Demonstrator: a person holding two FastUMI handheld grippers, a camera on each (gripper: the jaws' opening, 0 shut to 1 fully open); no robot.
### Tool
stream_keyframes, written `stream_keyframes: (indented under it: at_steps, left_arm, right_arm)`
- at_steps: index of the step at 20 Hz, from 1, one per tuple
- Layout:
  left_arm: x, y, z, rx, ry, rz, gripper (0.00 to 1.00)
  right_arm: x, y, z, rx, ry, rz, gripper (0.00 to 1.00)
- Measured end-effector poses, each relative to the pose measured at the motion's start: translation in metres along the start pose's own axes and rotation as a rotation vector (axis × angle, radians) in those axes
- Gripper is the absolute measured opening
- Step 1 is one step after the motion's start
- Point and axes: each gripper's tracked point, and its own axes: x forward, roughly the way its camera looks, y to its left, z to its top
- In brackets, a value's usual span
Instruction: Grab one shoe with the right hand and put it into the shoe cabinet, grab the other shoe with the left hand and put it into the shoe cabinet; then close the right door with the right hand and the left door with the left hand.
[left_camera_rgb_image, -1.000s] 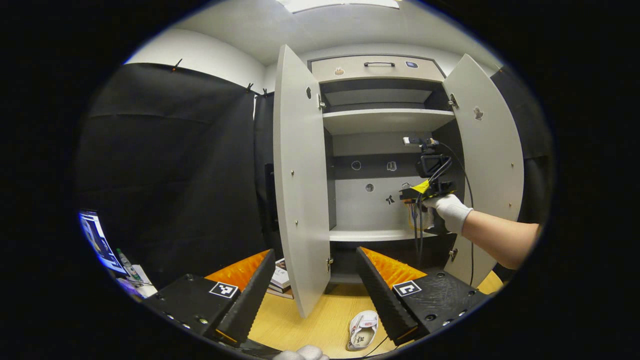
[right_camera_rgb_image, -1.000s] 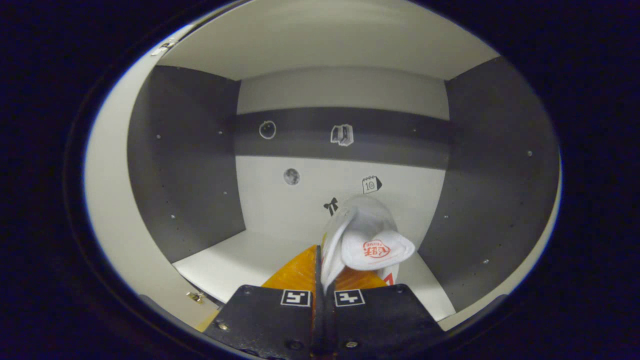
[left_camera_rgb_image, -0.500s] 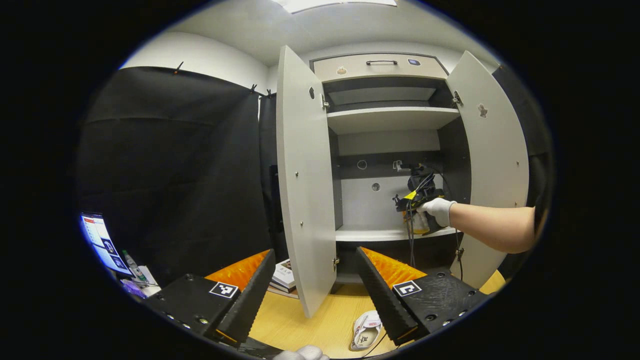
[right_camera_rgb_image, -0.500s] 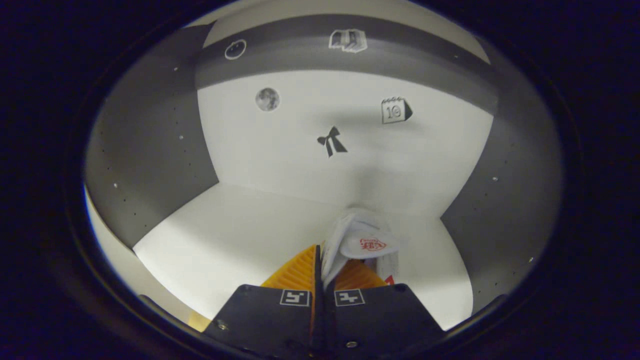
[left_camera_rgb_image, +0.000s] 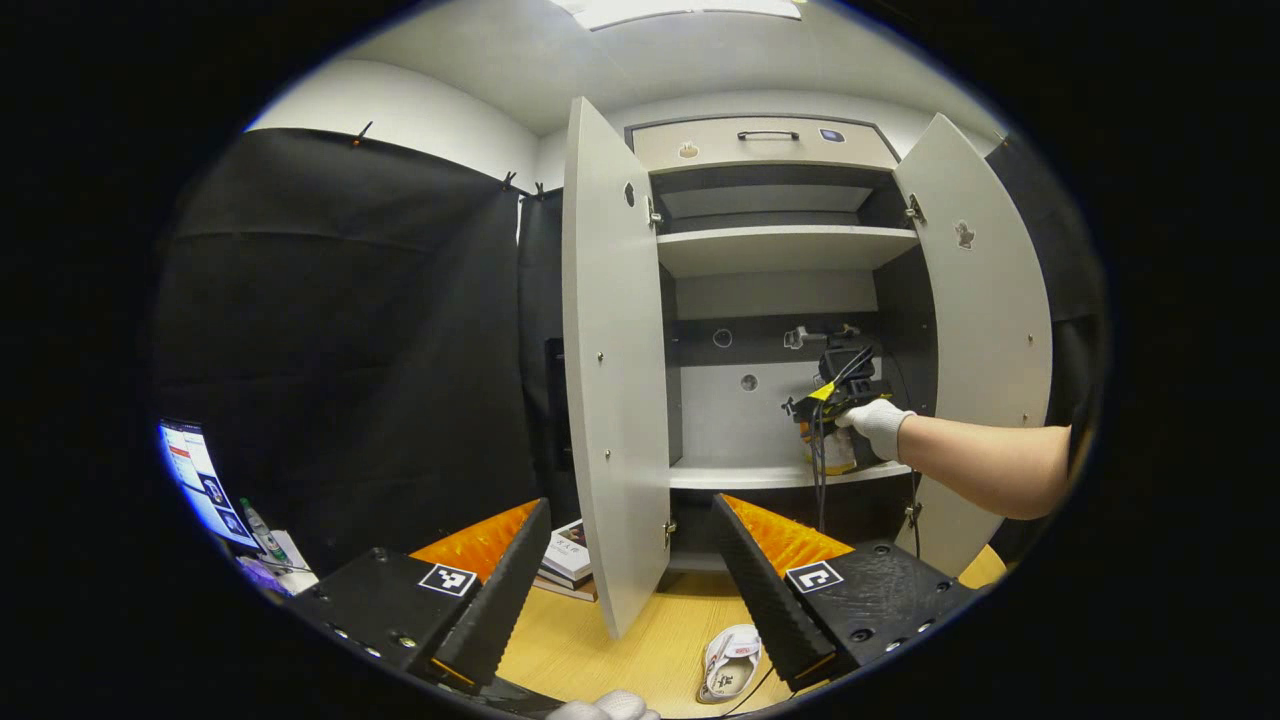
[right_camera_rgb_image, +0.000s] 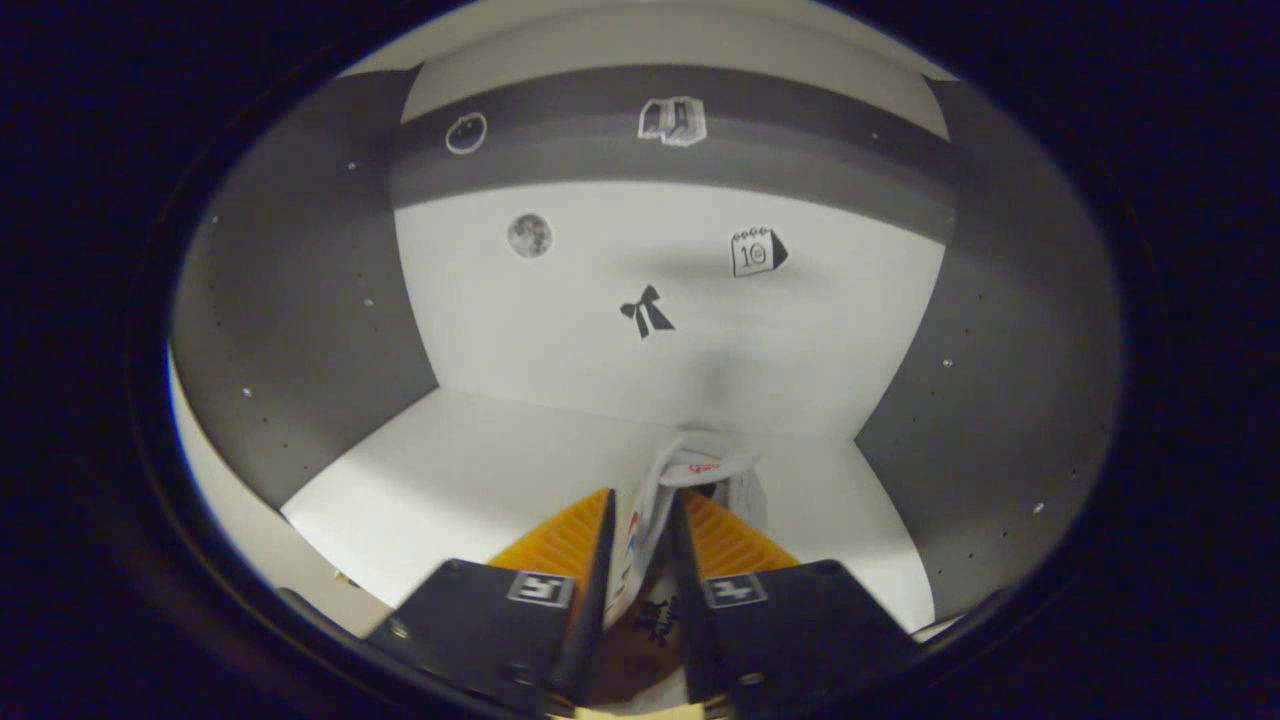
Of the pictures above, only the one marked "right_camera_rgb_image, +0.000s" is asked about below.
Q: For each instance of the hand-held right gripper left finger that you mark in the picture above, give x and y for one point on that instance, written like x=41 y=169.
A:
x=592 y=590

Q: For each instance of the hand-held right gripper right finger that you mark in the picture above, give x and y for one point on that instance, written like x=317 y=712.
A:
x=690 y=610

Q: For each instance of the white canvas shoe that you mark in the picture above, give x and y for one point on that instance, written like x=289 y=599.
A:
x=650 y=520

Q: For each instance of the grey shoe cabinet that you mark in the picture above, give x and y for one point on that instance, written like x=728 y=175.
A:
x=620 y=350

